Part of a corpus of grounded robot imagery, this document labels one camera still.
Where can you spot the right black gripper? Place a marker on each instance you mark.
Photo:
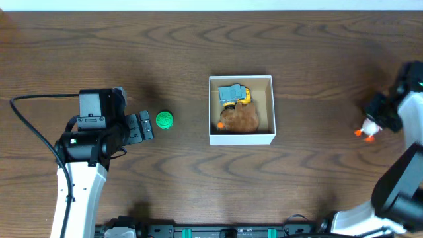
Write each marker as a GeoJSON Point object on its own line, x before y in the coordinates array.
{"type": "Point", "coordinates": [371, 111]}

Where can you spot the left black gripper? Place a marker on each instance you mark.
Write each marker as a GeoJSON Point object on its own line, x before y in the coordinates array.
{"type": "Point", "coordinates": [131, 129]}

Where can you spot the white pink duck toy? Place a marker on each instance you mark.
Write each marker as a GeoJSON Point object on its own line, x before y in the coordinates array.
{"type": "Point", "coordinates": [369, 128]}

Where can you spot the green round toy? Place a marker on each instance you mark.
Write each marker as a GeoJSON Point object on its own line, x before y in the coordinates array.
{"type": "Point", "coordinates": [164, 120]}

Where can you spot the yellow grey toy truck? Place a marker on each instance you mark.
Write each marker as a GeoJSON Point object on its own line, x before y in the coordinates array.
{"type": "Point", "coordinates": [231, 95]}

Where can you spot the brown plush toy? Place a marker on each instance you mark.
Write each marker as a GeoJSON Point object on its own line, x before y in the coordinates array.
{"type": "Point", "coordinates": [241, 119]}

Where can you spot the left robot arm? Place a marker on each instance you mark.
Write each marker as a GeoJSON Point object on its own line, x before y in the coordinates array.
{"type": "Point", "coordinates": [79, 191]}

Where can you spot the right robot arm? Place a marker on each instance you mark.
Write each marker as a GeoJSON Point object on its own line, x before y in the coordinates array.
{"type": "Point", "coordinates": [395, 206]}

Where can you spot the white cardboard box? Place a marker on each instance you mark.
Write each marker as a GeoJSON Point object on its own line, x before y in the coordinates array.
{"type": "Point", "coordinates": [261, 90]}

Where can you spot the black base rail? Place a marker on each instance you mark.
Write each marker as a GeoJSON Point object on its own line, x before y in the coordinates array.
{"type": "Point", "coordinates": [125, 226]}

